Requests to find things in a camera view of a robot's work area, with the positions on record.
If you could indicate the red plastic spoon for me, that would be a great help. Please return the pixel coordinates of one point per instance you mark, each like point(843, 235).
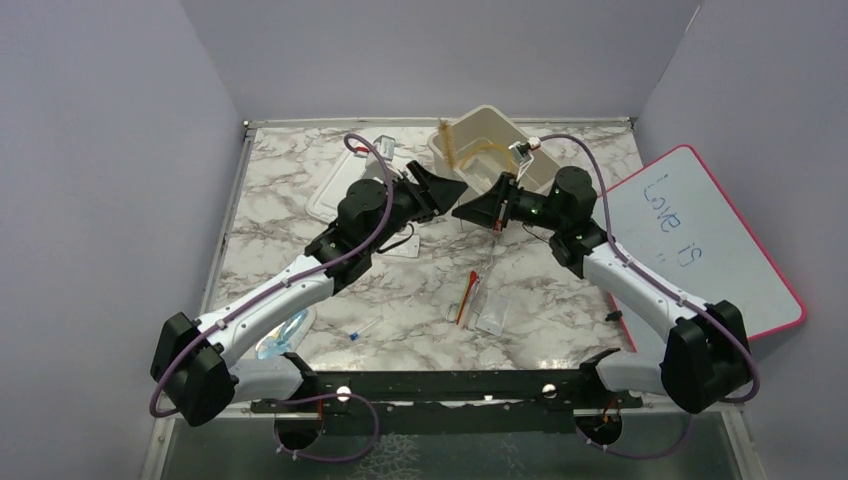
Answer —
point(464, 305)

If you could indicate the small clear zip bag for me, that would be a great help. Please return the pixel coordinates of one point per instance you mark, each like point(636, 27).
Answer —
point(493, 314)

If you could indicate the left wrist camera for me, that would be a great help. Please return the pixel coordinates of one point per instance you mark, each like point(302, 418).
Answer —
point(384, 147)

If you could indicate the lone blue capped tube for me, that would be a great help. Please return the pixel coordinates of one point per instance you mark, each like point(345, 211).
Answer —
point(357, 333)

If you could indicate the clear zip bag near lid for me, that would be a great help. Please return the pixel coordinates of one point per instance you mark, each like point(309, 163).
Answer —
point(408, 249)

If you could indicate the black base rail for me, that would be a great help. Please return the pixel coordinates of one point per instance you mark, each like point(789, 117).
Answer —
point(359, 403)

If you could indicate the white bin lid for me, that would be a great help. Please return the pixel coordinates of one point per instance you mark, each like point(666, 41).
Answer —
point(349, 168)

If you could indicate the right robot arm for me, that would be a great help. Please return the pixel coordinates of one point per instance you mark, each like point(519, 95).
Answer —
point(706, 354)

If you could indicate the pink framed whiteboard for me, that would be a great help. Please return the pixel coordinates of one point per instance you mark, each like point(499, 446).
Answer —
point(675, 218)

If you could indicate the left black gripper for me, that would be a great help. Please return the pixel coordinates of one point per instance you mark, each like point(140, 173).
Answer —
point(444, 191)

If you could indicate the beige plastic bin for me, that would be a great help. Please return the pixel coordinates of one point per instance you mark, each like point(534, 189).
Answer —
point(486, 124)

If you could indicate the blue goggles in bag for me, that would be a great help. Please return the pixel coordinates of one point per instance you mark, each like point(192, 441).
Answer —
point(287, 336)

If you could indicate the metal crucible tongs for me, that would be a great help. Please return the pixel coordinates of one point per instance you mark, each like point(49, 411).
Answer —
point(483, 268)

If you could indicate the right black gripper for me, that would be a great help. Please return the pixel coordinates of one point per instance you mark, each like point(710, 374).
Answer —
point(483, 210)

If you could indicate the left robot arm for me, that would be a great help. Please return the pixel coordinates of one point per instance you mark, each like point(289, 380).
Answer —
point(205, 364)

